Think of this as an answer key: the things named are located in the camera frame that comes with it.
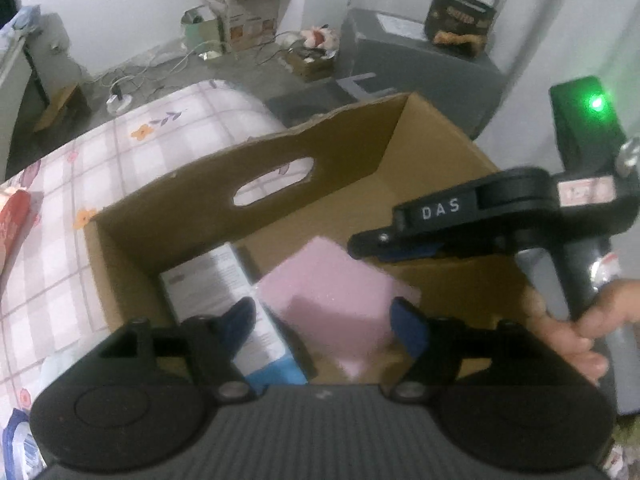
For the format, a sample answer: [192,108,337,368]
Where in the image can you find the large cardboard box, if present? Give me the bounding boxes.
[84,92,556,387]

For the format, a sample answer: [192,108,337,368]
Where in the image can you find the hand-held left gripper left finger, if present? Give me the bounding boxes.
[97,296,258,403]

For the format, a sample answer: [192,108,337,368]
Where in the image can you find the person's right hand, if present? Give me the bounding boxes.
[520,280,640,387]

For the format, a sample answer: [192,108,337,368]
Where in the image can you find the white round plug adapter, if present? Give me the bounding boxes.
[106,85,134,114]

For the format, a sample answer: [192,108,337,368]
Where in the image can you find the white floor cables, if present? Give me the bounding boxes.
[91,30,303,98]

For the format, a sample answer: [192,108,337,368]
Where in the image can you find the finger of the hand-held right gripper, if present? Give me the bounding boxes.
[348,229,501,264]

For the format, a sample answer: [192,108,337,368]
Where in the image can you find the white bed frame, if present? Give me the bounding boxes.
[0,5,42,181]

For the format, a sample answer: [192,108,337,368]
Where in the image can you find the light grey cabinet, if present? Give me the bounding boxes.
[25,12,94,107]

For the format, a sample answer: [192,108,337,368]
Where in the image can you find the dark grey cabinet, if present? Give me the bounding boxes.
[334,7,507,137]

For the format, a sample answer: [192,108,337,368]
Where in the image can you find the bed with checked floral sheet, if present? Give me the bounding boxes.
[0,79,287,480]

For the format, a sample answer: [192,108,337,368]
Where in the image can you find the red soft packet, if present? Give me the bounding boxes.
[0,187,32,268]

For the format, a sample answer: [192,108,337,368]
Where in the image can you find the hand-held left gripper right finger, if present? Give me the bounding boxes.
[389,296,541,403]

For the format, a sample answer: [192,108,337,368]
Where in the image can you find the dark brown snack box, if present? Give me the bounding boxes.
[425,0,497,57]

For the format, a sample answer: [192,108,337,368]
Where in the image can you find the blue and white packet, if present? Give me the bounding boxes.
[2,407,47,480]

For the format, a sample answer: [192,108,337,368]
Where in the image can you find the small cardboard box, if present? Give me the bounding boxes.
[284,47,334,82]

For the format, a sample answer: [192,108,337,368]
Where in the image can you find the mint green bin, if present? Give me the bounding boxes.
[180,5,224,57]

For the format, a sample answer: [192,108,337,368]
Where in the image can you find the plush toy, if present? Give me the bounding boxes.
[299,25,342,52]

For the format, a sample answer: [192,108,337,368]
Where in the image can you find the flat cardboard piece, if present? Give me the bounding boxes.
[32,84,92,133]

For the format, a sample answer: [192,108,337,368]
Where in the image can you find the pink foam sheet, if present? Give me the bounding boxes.
[256,237,426,382]

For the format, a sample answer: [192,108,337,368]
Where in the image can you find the white printed booklet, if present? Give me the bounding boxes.
[159,242,308,387]

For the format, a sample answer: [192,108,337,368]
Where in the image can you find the printed cardboard box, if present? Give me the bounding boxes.
[190,0,294,54]

